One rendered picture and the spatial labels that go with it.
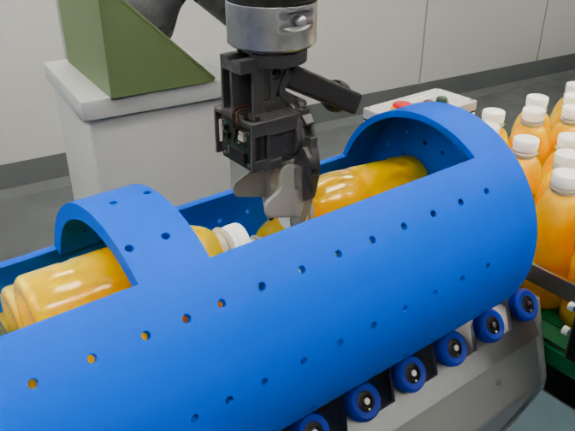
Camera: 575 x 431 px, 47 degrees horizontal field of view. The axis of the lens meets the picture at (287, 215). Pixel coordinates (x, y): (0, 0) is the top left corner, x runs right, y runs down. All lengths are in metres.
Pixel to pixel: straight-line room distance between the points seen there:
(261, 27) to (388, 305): 0.29
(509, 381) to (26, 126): 2.94
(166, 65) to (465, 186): 0.75
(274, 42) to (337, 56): 3.53
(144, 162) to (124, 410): 0.92
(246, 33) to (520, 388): 0.62
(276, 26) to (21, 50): 2.86
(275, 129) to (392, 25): 3.73
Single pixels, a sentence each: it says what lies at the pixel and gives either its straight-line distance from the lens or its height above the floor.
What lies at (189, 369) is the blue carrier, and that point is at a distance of 0.53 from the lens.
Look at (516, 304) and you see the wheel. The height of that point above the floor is 0.97.
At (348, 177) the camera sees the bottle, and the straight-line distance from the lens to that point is 0.79.
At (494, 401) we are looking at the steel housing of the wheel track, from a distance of 0.95.
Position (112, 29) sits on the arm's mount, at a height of 1.23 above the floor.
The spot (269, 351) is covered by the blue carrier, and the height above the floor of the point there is 1.13.
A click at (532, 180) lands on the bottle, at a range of 1.10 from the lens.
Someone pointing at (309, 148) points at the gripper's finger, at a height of 1.23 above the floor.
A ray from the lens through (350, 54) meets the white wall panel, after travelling 4.22.
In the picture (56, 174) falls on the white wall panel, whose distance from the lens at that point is 3.63.
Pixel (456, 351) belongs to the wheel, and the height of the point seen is 0.96.
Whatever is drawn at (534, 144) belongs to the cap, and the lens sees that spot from 1.09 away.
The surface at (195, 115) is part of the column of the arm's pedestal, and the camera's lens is 1.39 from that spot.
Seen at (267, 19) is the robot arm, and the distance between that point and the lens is 0.63.
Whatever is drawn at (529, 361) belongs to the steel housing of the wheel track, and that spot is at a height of 0.88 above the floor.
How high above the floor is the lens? 1.50
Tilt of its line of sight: 29 degrees down
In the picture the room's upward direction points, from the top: straight up
